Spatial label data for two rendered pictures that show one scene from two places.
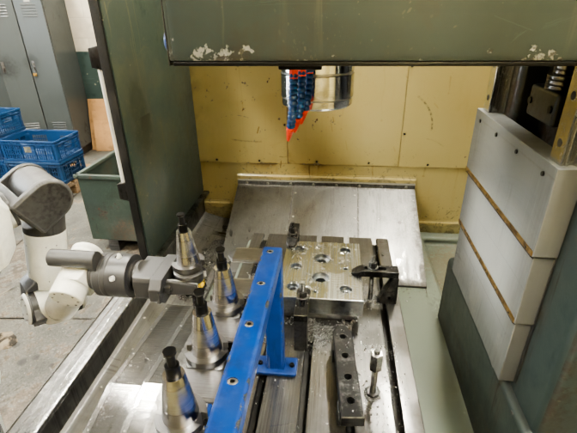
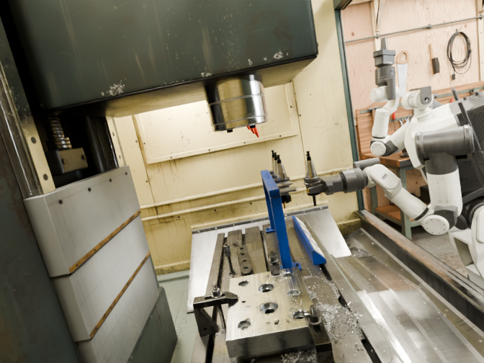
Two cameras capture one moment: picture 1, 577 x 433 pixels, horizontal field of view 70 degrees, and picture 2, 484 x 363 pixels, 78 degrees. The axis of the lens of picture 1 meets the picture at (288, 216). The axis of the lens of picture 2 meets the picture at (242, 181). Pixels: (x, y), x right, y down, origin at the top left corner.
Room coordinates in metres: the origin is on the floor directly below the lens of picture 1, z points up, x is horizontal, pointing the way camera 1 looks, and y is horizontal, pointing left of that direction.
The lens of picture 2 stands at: (1.78, -0.17, 1.48)
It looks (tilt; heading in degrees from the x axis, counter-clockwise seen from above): 11 degrees down; 175
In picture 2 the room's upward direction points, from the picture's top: 11 degrees counter-clockwise
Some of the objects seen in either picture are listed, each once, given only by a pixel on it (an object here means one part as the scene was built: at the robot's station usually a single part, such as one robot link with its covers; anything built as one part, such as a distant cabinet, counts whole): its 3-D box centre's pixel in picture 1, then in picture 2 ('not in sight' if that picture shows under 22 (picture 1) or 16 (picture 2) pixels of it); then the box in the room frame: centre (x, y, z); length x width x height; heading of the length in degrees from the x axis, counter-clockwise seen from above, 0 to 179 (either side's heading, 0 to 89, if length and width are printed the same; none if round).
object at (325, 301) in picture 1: (321, 274); (269, 305); (1.01, -0.09, 0.97); 0.29 x 0.23 x 0.05; 173
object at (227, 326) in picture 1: (217, 328); not in sight; (0.51, 0.12, 1.21); 0.07 x 0.05 x 0.01; 83
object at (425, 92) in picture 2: not in sight; (420, 98); (0.71, 0.65, 1.44); 0.09 x 0.06 x 0.08; 170
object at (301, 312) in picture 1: (302, 309); (275, 269); (0.84, -0.03, 0.97); 0.13 x 0.03 x 0.15; 173
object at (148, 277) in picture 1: (143, 275); (338, 182); (0.69, 0.29, 1.19); 0.13 x 0.12 x 0.10; 173
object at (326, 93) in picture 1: (317, 76); (236, 105); (0.95, -0.07, 1.53); 0.16 x 0.16 x 0.12
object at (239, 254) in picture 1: (245, 254); (289, 189); (0.73, 0.09, 1.21); 0.07 x 0.05 x 0.01; 83
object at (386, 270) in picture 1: (373, 278); (217, 307); (0.97, -0.24, 0.97); 0.13 x 0.03 x 0.15; 83
